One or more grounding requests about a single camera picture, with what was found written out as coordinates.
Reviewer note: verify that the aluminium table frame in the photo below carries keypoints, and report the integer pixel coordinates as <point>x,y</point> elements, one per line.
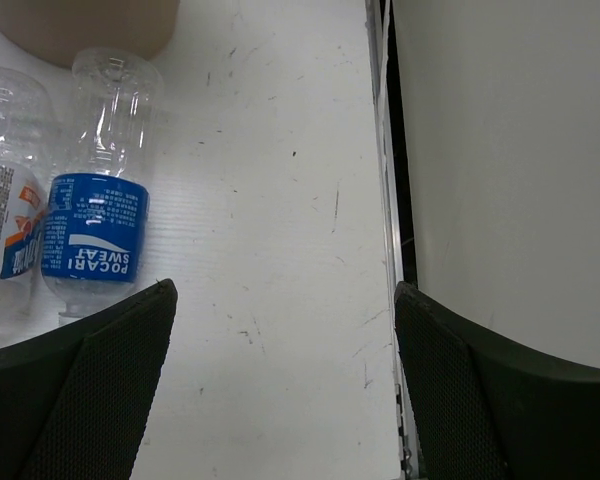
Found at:
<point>378,23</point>

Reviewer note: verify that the brown cardboard bin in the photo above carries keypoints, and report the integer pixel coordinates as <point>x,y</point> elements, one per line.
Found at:
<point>57,30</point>

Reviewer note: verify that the clear bottle white orange label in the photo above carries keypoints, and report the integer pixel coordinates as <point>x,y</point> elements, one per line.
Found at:
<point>27,127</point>

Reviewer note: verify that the blue label Pocari Sweat bottle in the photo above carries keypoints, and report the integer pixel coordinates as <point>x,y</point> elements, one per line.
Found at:
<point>99,198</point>

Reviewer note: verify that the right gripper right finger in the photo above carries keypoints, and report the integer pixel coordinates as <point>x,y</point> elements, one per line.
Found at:
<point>487,407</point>

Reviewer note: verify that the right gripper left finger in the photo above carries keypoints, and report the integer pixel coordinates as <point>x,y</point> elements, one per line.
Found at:
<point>74,402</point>

